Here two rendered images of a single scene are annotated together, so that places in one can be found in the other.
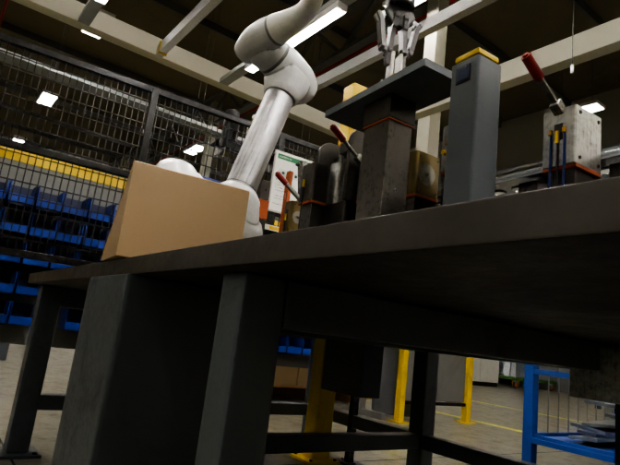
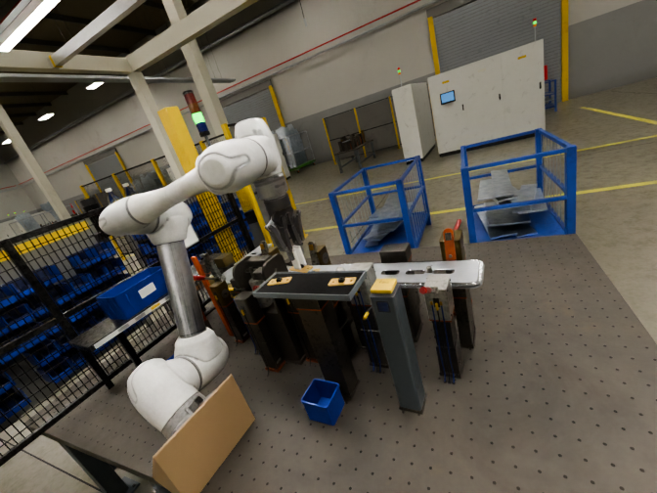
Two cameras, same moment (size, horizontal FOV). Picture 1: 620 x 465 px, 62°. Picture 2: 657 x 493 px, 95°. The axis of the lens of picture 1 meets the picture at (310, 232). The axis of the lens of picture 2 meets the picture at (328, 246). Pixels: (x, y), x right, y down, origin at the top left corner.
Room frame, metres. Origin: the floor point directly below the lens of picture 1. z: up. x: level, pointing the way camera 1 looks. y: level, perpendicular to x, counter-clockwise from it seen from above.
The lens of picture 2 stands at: (0.33, 0.12, 1.59)
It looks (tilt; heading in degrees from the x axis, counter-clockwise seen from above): 21 degrees down; 335
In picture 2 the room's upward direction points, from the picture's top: 17 degrees counter-clockwise
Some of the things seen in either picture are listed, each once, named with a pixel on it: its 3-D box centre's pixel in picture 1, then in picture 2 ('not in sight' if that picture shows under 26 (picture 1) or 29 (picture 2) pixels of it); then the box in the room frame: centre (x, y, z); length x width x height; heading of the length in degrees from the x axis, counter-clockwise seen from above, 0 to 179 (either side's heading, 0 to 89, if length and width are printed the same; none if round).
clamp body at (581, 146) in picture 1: (566, 203); (444, 330); (0.94, -0.48, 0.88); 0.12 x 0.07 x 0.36; 121
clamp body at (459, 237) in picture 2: not in sight; (457, 272); (1.14, -0.80, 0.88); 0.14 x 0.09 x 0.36; 121
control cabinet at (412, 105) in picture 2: not in sight; (415, 113); (7.44, -7.19, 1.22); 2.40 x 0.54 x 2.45; 123
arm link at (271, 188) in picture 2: not in sight; (271, 186); (1.18, -0.16, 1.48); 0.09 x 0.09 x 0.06
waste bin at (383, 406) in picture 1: (396, 373); (259, 232); (5.12, -0.98, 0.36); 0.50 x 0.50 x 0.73
